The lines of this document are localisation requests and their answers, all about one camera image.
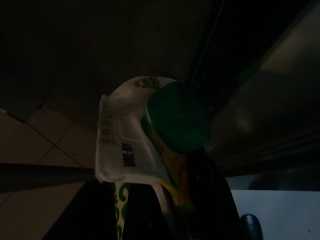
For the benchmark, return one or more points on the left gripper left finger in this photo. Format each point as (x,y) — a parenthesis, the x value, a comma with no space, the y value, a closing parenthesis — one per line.
(92,220)

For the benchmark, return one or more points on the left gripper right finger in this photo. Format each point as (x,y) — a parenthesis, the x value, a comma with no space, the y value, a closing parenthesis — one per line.
(212,200)

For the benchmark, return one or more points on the green capped juice carton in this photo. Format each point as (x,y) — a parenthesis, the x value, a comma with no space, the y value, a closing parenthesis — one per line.
(125,140)

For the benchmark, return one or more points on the silver fridge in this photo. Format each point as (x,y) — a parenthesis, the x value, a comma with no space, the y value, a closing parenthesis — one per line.
(275,87)

